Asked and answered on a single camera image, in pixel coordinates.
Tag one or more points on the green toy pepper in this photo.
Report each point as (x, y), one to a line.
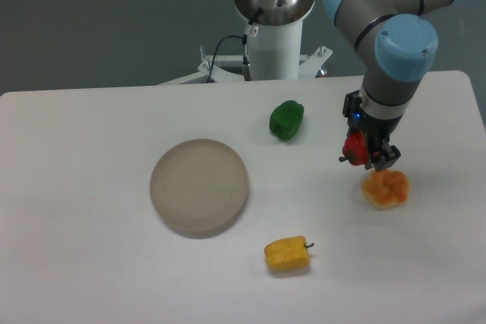
(285, 120)

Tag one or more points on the yellow toy pepper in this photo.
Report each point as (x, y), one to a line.
(287, 254)

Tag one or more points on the round beige plate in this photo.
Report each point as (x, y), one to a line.
(199, 187)

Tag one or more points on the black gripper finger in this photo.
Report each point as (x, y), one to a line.
(383, 159)

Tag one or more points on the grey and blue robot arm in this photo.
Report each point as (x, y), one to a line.
(391, 37)

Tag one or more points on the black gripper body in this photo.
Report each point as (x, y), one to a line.
(376, 130)

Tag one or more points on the red toy pepper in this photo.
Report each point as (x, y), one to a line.
(354, 149)

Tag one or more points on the knotted orange bread roll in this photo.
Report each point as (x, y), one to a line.
(386, 189)

